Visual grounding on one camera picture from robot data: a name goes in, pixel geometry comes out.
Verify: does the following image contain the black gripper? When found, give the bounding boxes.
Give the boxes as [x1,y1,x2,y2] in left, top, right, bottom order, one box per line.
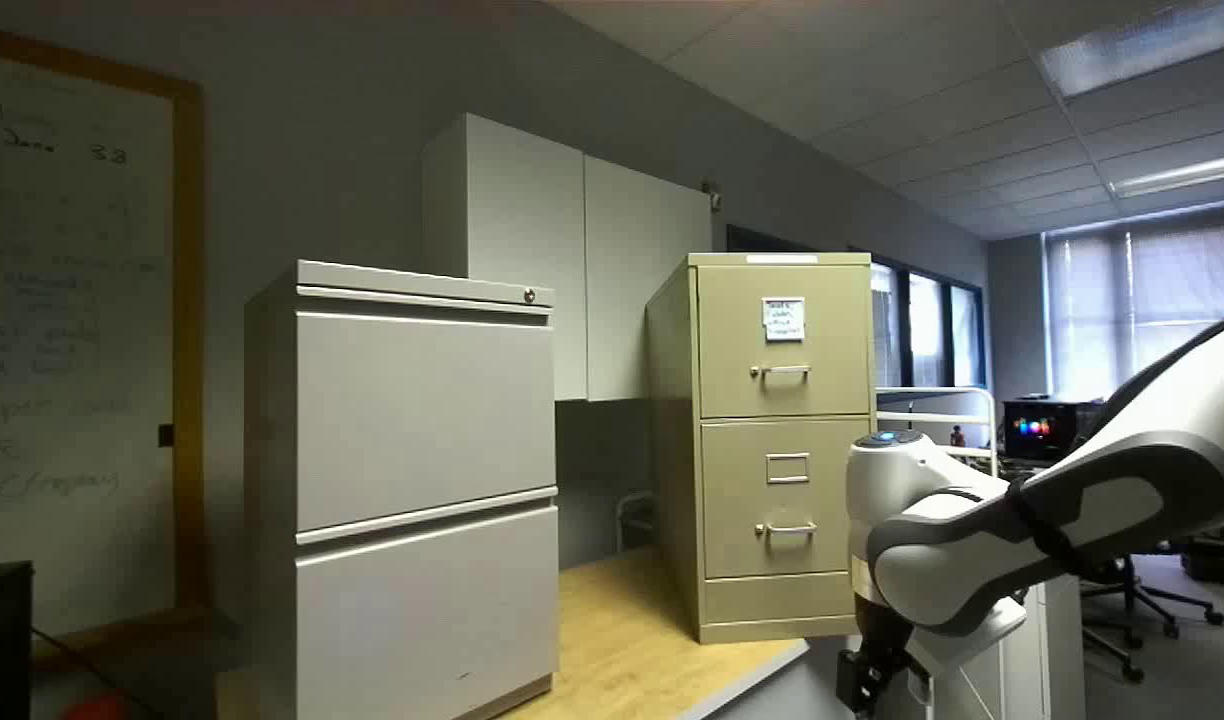
[831,600,928,720]

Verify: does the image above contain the beige drawer with label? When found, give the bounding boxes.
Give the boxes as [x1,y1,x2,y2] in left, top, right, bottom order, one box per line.
[690,257,882,420]

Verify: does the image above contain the beige metal filing cabinet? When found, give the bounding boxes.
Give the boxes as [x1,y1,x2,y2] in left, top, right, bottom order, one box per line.
[646,248,882,650]

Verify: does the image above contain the light grey lateral filing cabinet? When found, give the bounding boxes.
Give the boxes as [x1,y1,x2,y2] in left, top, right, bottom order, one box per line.
[243,257,563,720]

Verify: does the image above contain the white shelf unit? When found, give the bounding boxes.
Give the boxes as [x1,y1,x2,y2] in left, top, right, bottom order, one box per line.
[871,383,1006,480]

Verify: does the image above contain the black office chair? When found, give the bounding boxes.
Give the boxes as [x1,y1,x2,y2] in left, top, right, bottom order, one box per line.
[1077,540,1224,688]

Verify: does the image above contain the black computer monitor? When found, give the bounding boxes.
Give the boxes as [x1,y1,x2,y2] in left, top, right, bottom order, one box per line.
[1001,398,1083,468]

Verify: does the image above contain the dark interior window panels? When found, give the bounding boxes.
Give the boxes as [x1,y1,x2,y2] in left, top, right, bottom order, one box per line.
[870,257,993,398]

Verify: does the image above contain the white paper label card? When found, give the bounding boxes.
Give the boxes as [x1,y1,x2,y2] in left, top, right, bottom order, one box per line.
[759,294,813,347]

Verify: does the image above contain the window with blinds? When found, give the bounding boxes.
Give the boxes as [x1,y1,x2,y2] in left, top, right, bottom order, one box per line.
[1044,215,1224,403]

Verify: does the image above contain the narrow ceiling light strip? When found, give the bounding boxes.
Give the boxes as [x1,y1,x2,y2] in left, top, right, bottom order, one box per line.
[1108,150,1224,205]

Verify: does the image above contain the large ceiling light panel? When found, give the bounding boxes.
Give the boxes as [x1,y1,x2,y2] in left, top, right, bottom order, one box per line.
[1036,0,1224,103]

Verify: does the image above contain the wood framed whiteboard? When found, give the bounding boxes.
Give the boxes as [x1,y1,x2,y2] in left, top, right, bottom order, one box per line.
[0,26,213,650]

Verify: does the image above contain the white pedestal cabinet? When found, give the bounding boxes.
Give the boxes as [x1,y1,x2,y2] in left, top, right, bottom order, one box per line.
[904,571,1093,720]

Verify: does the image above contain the white wall cabinet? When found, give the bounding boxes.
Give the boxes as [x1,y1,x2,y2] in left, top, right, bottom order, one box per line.
[421,108,715,407]

